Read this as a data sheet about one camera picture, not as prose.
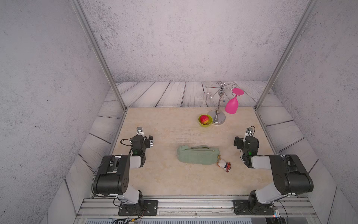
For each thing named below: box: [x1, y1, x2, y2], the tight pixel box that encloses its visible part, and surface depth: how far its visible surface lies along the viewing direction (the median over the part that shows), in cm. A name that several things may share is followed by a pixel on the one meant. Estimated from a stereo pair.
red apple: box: [199, 114, 210, 126], surface depth 108 cm
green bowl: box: [198, 114, 214, 128], surface depth 110 cm
